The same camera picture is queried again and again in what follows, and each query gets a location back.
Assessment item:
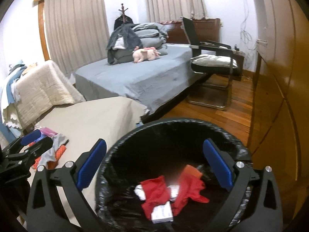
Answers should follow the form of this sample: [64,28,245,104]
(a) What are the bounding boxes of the pink face mask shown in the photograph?
[40,127,58,137]

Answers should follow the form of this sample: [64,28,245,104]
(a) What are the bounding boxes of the grey cloth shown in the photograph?
[38,134,69,167]

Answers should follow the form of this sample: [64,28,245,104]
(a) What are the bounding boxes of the red cloth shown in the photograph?
[140,173,210,219]

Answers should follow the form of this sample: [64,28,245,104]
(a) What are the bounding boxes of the orange foam net sleeve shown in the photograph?
[182,165,202,179]

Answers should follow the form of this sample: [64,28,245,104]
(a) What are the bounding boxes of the white tissue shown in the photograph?
[134,184,146,201]
[168,185,180,202]

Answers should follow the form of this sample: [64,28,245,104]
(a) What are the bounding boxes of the white blue medicine box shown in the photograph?
[151,202,173,224]

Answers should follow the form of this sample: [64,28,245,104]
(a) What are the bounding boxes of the black lined trash bin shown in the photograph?
[95,118,251,231]

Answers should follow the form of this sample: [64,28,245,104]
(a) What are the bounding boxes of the blue white scalloped cloth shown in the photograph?
[1,64,27,142]

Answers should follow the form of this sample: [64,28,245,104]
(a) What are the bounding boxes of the beige quilted blanket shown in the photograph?
[1,60,85,129]

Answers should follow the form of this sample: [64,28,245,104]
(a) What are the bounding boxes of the wooden wardrobe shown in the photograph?
[247,0,309,187]

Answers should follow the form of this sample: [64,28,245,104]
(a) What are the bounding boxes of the left beige curtain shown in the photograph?
[44,0,110,76]

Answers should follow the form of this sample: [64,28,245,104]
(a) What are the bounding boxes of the beige curtain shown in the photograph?
[146,0,208,23]
[44,0,110,76]

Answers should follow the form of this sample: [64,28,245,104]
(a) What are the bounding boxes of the grey bed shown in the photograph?
[75,44,204,114]

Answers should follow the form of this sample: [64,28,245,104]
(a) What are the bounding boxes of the dark grey fleece blanket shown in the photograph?
[106,24,143,64]

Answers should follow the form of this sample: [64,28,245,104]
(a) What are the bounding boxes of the black cantilever chair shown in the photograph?
[181,17,233,111]

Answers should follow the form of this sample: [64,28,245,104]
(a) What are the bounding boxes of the pink pig plush toy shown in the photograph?
[132,46,161,63]

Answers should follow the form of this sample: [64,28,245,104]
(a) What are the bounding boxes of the dark wooden nightstand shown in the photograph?
[233,50,245,81]

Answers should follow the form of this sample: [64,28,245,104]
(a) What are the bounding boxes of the silver seat cushion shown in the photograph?
[191,54,238,68]

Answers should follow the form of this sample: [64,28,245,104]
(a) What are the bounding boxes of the wooden coat rack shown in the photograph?
[114,3,133,30]

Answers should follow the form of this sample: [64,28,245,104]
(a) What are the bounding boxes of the folded grey bedding pile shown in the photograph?
[114,23,169,64]

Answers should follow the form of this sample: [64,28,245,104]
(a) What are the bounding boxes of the dark wooden headboard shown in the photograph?
[160,18,221,44]

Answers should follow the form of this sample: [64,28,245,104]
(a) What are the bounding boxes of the right beige curtain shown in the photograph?
[146,0,208,23]

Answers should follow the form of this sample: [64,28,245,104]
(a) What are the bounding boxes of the hanging white cables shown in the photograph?
[239,0,258,71]

